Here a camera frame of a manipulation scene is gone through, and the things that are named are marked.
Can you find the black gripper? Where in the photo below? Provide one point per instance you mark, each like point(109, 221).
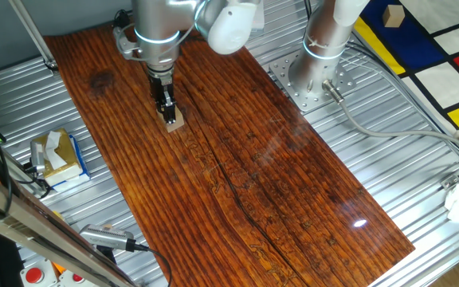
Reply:
point(161, 77)

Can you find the light wooden block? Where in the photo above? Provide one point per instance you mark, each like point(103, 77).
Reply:
point(172, 128)
point(393, 16)

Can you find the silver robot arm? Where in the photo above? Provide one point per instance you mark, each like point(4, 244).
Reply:
point(158, 20)

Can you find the wood grain board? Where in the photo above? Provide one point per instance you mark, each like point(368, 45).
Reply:
point(233, 167)

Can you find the gold and blue tissue box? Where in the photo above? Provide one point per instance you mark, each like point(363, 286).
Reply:
point(69, 153)

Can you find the metal tripod pole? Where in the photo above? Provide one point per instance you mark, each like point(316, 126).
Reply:
point(34, 36)

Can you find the grey box red button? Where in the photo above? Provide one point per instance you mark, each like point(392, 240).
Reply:
point(72, 280)
point(34, 275)

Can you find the colourful checked mat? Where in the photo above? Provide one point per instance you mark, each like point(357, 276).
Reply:
point(444, 79)

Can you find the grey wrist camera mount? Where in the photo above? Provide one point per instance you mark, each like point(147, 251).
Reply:
point(122, 44)

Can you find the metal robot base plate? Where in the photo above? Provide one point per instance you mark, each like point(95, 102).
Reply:
point(293, 89)

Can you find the silver camera device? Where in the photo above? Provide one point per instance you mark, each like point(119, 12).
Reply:
point(37, 157)

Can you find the silver depth camera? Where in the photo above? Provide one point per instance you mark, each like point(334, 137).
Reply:
point(104, 237)

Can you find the metal frame beam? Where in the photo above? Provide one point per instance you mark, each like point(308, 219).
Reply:
point(22, 223)

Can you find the metal corner bracket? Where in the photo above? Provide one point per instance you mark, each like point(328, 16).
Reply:
point(449, 182)

